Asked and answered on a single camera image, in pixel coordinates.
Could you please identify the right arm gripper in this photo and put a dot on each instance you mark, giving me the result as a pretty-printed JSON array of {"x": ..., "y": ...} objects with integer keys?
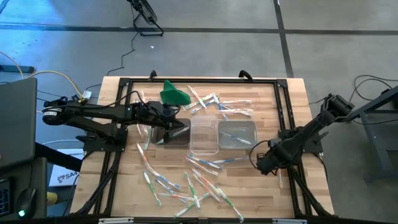
[{"x": 276, "y": 157}]

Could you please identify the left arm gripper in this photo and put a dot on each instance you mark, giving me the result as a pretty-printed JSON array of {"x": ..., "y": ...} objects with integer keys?
[{"x": 157, "y": 113}]

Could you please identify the green toothbrush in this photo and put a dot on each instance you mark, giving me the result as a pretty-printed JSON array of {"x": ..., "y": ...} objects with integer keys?
[
  {"x": 183, "y": 130},
  {"x": 191, "y": 105},
  {"x": 191, "y": 189},
  {"x": 206, "y": 187},
  {"x": 230, "y": 203},
  {"x": 152, "y": 188},
  {"x": 148, "y": 140},
  {"x": 183, "y": 211}
]

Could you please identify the orange toothbrush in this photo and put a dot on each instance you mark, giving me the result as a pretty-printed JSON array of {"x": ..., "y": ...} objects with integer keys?
[
  {"x": 205, "y": 180},
  {"x": 202, "y": 166},
  {"x": 196, "y": 96},
  {"x": 242, "y": 112},
  {"x": 140, "y": 130},
  {"x": 174, "y": 196},
  {"x": 239, "y": 101},
  {"x": 280, "y": 179},
  {"x": 143, "y": 157}
]

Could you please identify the blue toothbrush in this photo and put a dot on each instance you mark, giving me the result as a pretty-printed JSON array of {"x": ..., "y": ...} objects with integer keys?
[
  {"x": 224, "y": 109},
  {"x": 231, "y": 160},
  {"x": 164, "y": 186},
  {"x": 169, "y": 183},
  {"x": 213, "y": 100},
  {"x": 205, "y": 161},
  {"x": 236, "y": 138},
  {"x": 220, "y": 107}
]

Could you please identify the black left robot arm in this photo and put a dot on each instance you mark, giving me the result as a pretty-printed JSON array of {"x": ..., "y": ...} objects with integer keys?
[{"x": 93, "y": 110}]

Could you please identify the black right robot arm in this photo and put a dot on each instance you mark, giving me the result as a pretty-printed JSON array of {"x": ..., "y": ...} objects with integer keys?
[{"x": 311, "y": 130}]

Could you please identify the clear plastic bin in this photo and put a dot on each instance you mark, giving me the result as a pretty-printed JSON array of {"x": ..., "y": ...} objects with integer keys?
[{"x": 204, "y": 140}]

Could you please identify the green cloth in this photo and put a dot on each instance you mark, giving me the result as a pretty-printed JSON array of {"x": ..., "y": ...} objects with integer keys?
[{"x": 172, "y": 96}]

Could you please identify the white wrapped toothbrush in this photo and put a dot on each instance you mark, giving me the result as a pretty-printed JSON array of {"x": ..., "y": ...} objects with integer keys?
[{"x": 142, "y": 95}]

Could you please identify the light grey plastic bin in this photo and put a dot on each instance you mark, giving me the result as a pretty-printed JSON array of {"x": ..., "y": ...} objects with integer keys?
[{"x": 239, "y": 127}]

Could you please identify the white power adapter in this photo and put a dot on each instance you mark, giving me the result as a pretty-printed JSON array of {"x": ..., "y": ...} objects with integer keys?
[{"x": 87, "y": 94}]

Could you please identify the dark grey table stand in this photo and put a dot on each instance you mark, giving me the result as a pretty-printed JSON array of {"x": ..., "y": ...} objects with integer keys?
[{"x": 376, "y": 146}]

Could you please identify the white sheet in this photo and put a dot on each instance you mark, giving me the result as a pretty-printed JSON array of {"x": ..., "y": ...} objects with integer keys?
[{"x": 71, "y": 152}]

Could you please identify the black diagonal desk beam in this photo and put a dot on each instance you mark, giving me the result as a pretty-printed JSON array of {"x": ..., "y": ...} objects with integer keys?
[{"x": 56, "y": 157}]

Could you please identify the white printed cardboard box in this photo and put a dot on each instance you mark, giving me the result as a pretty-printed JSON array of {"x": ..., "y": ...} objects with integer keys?
[{"x": 62, "y": 177}]

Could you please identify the black floor fan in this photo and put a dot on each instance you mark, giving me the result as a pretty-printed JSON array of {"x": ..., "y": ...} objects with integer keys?
[{"x": 146, "y": 11}]

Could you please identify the small yellow object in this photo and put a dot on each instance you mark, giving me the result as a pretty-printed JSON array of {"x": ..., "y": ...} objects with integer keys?
[{"x": 52, "y": 198}]

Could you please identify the dark side desk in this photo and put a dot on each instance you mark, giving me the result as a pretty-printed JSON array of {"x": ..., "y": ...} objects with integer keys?
[{"x": 37, "y": 174}]

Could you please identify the dark grey desk panel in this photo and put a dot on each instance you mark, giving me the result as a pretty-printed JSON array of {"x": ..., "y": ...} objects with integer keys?
[{"x": 17, "y": 124}]

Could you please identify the black computer mouse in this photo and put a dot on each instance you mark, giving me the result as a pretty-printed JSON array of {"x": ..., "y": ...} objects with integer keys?
[{"x": 26, "y": 202}]

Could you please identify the black floor bar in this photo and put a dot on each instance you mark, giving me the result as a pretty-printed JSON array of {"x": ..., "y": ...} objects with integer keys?
[{"x": 18, "y": 69}]

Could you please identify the black keyboard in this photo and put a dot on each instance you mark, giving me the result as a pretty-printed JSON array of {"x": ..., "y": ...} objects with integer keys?
[{"x": 4, "y": 199}]

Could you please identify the silver frame bracket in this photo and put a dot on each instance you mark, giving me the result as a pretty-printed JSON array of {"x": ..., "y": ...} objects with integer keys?
[
  {"x": 289, "y": 221},
  {"x": 115, "y": 221}
]

